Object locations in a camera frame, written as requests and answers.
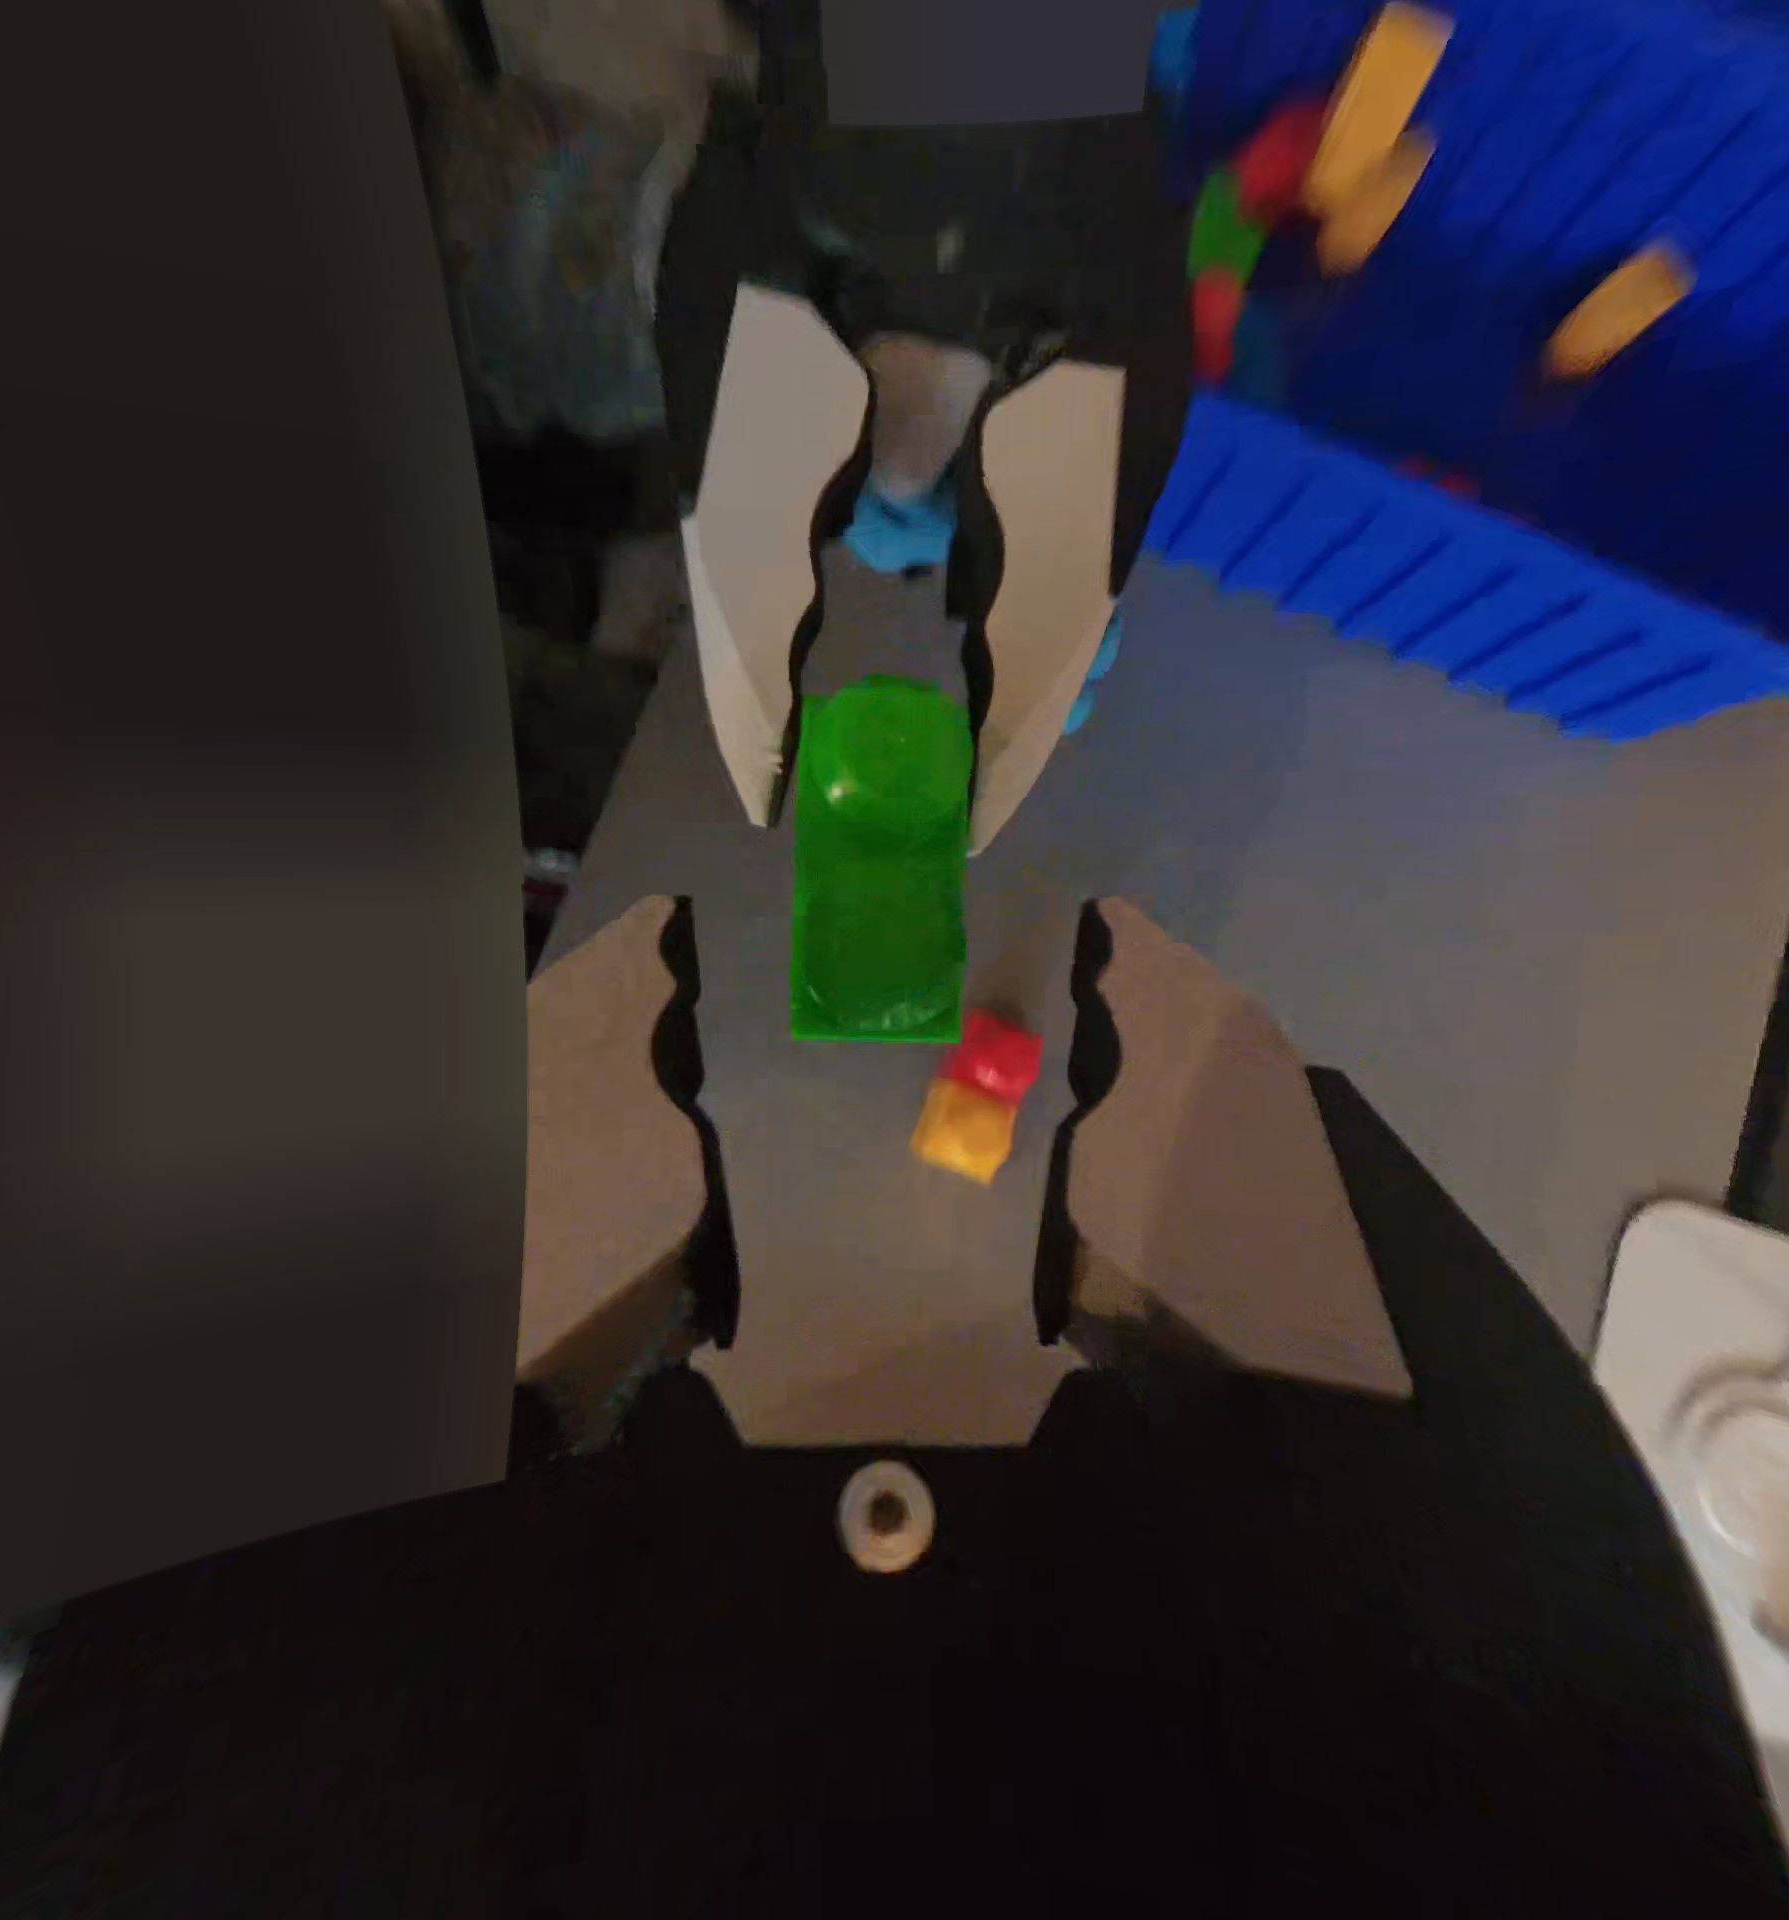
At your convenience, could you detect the green mega block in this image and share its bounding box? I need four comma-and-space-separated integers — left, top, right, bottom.
789, 674, 975, 1044

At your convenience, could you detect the pile of coloured mega blocks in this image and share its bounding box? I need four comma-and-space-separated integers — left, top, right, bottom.
1186, 0, 1700, 384

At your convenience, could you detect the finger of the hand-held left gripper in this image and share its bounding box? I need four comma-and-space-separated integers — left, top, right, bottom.
680, 283, 878, 831
954, 356, 1130, 861

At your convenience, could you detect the red mega block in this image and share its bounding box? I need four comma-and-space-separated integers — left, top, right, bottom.
942, 1009, 1046, 1099

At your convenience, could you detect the light blue block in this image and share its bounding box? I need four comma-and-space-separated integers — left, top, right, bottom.
841, 487, 1129, 738

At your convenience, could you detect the blue plastic bin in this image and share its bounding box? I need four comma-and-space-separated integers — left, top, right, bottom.
1141, 0, 1789, 744

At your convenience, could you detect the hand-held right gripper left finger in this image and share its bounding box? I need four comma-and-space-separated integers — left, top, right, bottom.
518, 894, 742, 1386

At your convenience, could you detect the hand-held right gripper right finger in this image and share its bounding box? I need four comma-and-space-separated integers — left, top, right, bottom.
1032, 897, 1417, 1402

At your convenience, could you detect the yellow mega block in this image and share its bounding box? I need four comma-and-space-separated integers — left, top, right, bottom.
909, 1083, 1018, 1188

